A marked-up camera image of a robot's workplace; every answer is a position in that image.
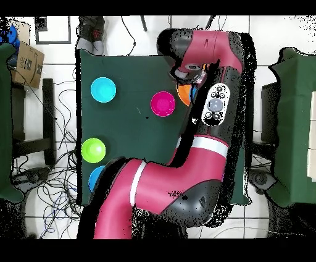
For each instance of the dark gray stand base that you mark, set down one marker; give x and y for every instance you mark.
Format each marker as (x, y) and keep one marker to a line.
(261, 179)

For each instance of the green covered side table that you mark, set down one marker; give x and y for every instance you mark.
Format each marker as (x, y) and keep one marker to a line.
(296, 123)
(5, 123)

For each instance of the black side frame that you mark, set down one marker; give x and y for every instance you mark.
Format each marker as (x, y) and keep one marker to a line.
(269, 111)

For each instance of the black stand base with knob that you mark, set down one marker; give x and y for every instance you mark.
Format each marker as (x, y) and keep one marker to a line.
(32, 176)

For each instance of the dark green tablecloth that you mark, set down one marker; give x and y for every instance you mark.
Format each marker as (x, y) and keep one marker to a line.
(128, 133)

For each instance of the person's right foot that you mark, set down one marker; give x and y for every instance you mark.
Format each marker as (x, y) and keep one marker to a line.
(84, 45)

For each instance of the person's left foot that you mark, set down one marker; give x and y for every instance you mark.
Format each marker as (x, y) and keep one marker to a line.
(98, 48)

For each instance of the blue cloth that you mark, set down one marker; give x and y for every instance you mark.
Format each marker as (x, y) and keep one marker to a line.
(12, 37)

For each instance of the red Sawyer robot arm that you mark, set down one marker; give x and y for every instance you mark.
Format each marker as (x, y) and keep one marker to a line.
(197, 170)

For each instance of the person's foot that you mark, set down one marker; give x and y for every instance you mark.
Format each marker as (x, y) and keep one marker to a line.
(98, 48)
(84, 45)

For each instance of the small green bowl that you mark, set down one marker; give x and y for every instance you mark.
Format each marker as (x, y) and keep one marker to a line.
(93, 150)

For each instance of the black bench frame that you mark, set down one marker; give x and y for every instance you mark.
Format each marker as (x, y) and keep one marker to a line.
(48, 111)

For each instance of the small red bowl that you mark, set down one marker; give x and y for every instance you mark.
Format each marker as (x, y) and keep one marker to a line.
(163, 104)

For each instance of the small light blue bowl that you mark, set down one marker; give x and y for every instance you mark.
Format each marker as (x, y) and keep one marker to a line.
(103, 89)

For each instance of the cardboard box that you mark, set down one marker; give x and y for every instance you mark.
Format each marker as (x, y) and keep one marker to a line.
(28, 66)

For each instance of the black square floor frame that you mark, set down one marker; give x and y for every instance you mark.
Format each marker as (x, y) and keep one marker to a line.
(40, 24)

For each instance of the large orange bowl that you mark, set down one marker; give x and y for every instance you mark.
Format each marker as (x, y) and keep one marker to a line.
(184, 95)

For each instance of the black tripod leg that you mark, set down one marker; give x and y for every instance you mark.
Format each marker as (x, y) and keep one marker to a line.
(144, 24)
(210, 22)

